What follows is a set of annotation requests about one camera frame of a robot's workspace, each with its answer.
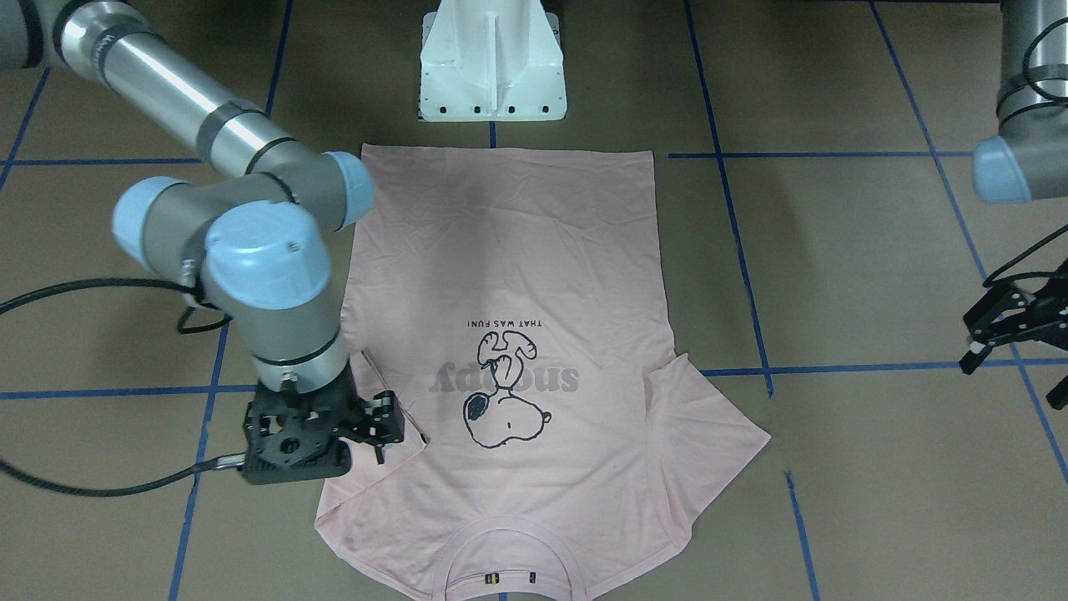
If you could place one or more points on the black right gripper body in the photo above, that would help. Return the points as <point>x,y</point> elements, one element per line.
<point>375,420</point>

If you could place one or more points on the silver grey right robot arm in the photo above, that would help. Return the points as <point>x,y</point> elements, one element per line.
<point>250,247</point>

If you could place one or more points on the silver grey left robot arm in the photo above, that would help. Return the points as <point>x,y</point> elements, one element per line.
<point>1024,162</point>

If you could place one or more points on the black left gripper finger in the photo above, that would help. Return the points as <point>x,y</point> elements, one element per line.
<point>984,338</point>
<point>1002,303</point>

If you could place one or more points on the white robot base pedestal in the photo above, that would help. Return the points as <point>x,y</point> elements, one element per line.
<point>484,61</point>

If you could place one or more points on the pink Snoopy t-shirt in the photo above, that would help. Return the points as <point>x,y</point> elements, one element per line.
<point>555,443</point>

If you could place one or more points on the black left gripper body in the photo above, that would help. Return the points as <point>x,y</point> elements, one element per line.
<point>1012,316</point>

